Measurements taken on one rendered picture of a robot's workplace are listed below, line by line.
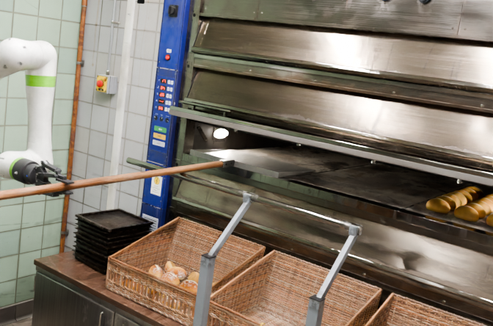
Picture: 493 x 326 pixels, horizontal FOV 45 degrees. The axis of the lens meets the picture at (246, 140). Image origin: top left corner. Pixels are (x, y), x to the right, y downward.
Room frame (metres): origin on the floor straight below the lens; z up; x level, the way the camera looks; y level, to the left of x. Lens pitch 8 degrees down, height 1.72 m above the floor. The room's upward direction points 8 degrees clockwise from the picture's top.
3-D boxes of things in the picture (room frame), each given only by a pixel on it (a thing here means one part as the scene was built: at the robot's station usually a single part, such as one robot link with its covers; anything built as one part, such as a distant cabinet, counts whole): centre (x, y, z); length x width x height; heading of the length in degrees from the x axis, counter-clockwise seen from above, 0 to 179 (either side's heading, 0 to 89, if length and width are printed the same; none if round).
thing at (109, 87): (3.39, 0.83, 1.46); 0.10 x 0.07 x 0.10; 55
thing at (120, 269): (2.67, 0.20, 0.72); 0.56 x 0.49 x 0.28; 56
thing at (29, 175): (2.17, 0.75, 1.18); 0.09 x 0.07 x 0.08; 54
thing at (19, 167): (2.22, 0.81, 1.18); 0.12 x 0.06 x 0.09; 144
